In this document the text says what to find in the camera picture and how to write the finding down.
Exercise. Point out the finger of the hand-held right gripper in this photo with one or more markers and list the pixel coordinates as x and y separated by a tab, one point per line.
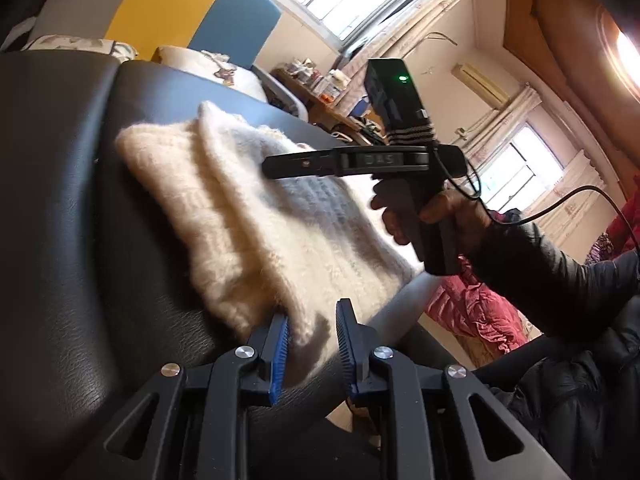
300	165

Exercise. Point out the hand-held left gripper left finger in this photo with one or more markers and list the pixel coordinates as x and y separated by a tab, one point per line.
279	360

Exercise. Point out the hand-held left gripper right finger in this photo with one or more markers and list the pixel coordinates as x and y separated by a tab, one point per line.
346	355

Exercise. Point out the white knit sweater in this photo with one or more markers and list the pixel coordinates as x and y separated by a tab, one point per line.
240	210

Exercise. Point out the person's right forearm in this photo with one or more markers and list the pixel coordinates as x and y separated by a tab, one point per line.
540	270

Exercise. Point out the person's right hand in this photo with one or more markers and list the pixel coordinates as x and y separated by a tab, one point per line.
450	210

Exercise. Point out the wooden desk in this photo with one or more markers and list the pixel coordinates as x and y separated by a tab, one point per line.
330	110

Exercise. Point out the white patterned curtain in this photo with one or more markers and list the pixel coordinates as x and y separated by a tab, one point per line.
425	15
580	195
500	120

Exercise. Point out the pink ruffled blanket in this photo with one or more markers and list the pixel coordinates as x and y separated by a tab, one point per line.
475	310

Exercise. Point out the deer print pillow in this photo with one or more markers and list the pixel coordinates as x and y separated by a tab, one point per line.
200	62

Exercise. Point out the small window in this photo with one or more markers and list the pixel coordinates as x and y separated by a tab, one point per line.
520	165

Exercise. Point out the grey yellow blue sofa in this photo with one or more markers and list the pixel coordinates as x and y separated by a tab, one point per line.
165	5

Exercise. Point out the black padded bench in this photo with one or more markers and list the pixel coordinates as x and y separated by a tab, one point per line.
75	210

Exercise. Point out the person's black jacket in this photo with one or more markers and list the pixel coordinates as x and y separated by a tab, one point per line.
575	400

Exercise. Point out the round ceiling lamp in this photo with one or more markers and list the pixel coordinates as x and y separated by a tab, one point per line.
625	50

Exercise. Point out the triangle pattern pillow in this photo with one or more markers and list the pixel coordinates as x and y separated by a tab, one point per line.
75	46

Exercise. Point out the red patterned cloth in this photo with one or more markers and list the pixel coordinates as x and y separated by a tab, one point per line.
620	230

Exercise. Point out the wall air conditioner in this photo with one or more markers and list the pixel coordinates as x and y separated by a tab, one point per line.
480	84

